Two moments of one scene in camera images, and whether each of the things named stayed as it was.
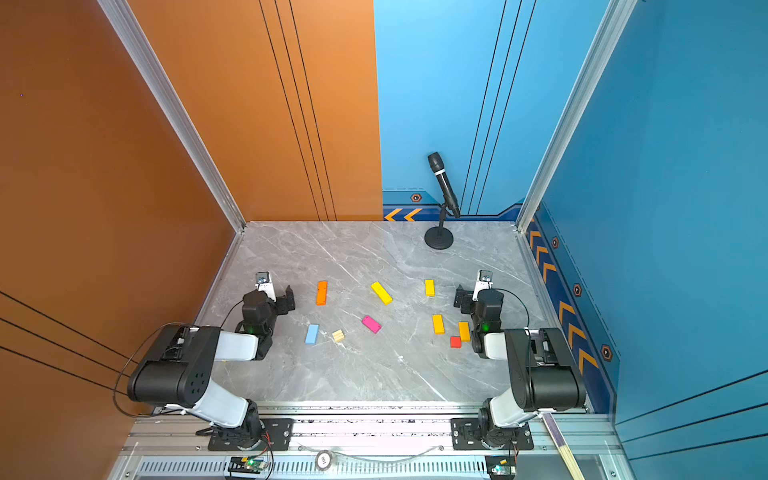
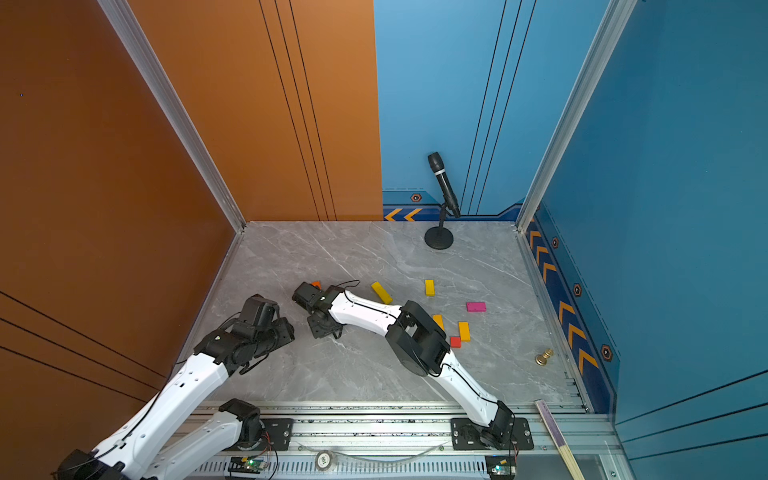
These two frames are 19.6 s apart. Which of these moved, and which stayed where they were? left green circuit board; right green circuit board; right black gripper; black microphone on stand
Moved: right black gripper
Stayed: right green circuit board; left green circuit board; black microphone on stand
